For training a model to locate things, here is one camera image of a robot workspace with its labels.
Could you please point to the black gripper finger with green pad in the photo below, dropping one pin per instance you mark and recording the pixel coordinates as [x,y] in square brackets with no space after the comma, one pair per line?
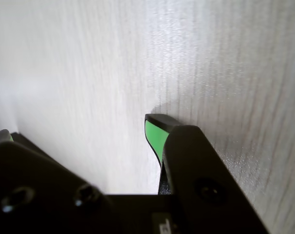
[201,170]
[40,190]

